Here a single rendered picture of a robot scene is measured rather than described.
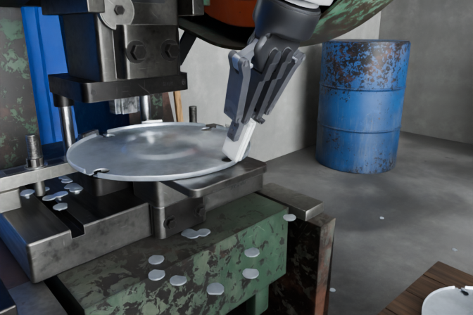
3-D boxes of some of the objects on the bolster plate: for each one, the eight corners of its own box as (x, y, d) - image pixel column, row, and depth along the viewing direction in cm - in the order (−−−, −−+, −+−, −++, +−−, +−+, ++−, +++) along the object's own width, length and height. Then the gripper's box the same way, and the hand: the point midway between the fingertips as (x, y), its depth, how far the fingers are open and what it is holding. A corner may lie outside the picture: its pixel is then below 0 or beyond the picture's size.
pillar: (154, 140, 83) (150, 75, 79) (146, 142, 81) (141, 76, 77) (149, 138, 84) (145, 74, 80) (140, 140, 83) (135, 75, 79)
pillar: (79, 157, 72) (70, 83, 68) (67, 160, 70) (57, 84, 66) (74, 155, 73) (65, 81, 69) (62, 157, 72) (53, 83, 68)
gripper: (281, 8, 37) (215, 185, 50) (346, 12, 46) (276, 160, 59) (231, -21, 41) (181, 150, 54) (301, -13, 50) (243, 132, 63)
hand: (238, 137), depth 54 cm, fingers closed
